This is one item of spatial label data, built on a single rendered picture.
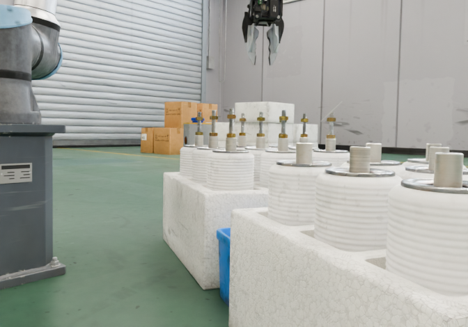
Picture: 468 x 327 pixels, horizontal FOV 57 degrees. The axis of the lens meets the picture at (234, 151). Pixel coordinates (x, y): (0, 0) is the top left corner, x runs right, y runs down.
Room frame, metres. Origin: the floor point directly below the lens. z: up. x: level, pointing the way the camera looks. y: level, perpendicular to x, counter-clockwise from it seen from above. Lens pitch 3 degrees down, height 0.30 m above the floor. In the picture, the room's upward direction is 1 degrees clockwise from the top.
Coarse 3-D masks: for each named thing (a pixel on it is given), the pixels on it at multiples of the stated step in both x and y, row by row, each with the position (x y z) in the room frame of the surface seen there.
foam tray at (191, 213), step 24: (168, 192) 1.07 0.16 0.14; (192, 192) 0.85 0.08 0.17; (216, 192) 0.79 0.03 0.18; (240, 192) 0.80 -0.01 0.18; (264, 192) 0.82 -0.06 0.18; (168, 216) 1.07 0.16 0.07; (192, 216) 0.85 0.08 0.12; (216, 216) 0.78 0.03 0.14; (168, 240) 1.07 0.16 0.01; (192, 240) 0.85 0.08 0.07; (216, 240) 0.78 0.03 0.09; (192, 264) 0.84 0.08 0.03; (216, 264) 0.78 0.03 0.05; (216, 288) 0.78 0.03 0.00
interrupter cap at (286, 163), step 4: (280, 160) 0.61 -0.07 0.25; (284, 160) 0.61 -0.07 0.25; (288, 160) 0.61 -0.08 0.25; (292, 160) 0.62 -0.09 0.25; (276, 164) 0.58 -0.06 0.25; (280, 164) 0.57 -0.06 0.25; (284, 164) 0.56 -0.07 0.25; (288, 164) 0.56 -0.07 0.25; (292, 164) 0.55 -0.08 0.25; (296, 164) 0.55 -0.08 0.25; (300, 164) 0.55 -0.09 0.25; (304, 164) 0.55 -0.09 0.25; (308, 164) 0.55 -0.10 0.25; (312, 164) 0.55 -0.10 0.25; (316, 164) 0.55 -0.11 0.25; (320, 164) 0.55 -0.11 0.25; (324, 164) 0.55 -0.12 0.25; (328, 164) 0.56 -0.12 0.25
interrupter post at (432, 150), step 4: (432, 148) 0.52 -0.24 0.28; (436, 148) 0.51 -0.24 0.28; (440, 148) 0.51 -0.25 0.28; (444, 148) 0.51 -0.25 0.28; (448, 148) 0.51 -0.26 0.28; (432, 152) 0.52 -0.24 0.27; (432, 156) 0.52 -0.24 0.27; (432, 160) 0.52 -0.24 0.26; (432, 164) 0.52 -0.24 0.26; (428, 168) 0.52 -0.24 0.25; (432, 168) 0.52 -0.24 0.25
